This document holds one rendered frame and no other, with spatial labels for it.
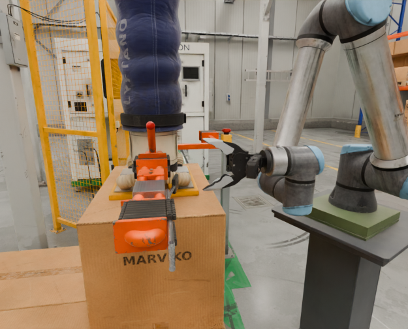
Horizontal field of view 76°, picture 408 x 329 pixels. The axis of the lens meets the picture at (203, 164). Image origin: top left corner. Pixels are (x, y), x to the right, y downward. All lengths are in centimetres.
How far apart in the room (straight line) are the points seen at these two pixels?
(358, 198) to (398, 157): 26
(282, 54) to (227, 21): 258
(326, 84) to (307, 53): 1192
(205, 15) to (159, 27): 994
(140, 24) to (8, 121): 154
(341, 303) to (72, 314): 109
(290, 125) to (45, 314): 105
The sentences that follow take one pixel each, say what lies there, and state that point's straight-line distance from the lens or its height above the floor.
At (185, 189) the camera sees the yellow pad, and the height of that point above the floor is 96.
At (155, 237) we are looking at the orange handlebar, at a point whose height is 107.
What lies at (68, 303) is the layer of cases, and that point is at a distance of 117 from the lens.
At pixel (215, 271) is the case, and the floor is 76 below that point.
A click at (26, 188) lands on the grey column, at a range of 233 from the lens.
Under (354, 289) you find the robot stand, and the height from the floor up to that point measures 48.
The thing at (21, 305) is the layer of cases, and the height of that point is 54.
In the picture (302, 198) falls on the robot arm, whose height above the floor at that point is 96.
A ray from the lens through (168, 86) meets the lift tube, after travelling 90.
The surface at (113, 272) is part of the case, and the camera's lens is 83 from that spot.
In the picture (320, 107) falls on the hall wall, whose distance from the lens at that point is 1281.
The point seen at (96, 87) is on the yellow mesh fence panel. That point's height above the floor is 133.
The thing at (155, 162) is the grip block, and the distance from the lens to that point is 71.
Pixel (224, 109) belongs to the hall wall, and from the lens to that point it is 1068.
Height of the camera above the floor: 126
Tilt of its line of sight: 14 degrees down
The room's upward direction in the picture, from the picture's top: straight up
